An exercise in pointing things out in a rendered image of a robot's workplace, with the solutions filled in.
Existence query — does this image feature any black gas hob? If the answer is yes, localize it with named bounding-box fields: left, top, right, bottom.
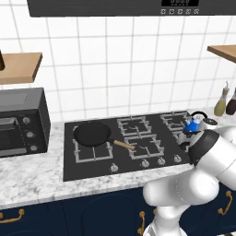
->
left=62, top=110, right=198, bottom=183

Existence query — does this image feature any black toaster oven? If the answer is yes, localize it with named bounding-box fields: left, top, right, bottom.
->
left=0, top=87, right=52, bottom=159

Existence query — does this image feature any navy cupboard door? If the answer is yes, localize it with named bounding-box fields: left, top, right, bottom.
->
left=63, top=185, right=148, bottom=236
left=179, top=179, right=236, bottom=236
left=0, top=198, right=65, bottom=236

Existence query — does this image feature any olive green oil bottle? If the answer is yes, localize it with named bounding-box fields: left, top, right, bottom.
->
left=213, top=80, right=231, bottom=117

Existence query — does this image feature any dark object on shelf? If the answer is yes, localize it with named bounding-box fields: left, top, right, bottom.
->
left=0, top=48, right=6, bottom=71

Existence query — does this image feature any dark red vinegar bottle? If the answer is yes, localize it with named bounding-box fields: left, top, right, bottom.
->
left=225, top=87, right=236, bottom=116

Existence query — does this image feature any wooden wall shelf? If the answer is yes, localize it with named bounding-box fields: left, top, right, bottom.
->
left=206, top=43, right=236, bottom=65
left=0, top=52, right=43, bottom=86

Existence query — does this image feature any black frying pan wooden handle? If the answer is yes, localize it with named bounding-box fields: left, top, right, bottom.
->
left=72, top=121, right=136, bottom=151

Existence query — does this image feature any toaster oven glass door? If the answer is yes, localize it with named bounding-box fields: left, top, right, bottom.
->
left=0, top=117, right=23, bottom=157

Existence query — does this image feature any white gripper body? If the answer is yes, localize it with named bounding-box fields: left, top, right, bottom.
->
left=178, top=134, right=193, bottom=152

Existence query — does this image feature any dark grey range hood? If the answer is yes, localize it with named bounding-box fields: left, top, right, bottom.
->
left=26, top=0, right=236, bottom=18

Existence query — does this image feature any blue kettle with black handle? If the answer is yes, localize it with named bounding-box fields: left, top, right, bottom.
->
left=183, top=111, right=219, bottom=136

